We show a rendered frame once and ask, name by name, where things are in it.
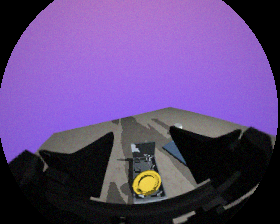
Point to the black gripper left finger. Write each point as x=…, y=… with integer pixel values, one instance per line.
x=87, y=166

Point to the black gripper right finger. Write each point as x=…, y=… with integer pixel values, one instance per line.
x=201, y=153

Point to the grey cylinder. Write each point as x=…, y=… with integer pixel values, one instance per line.
x=177, y=125

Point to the yellow round plate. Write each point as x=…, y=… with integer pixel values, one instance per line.
x=146, y=182

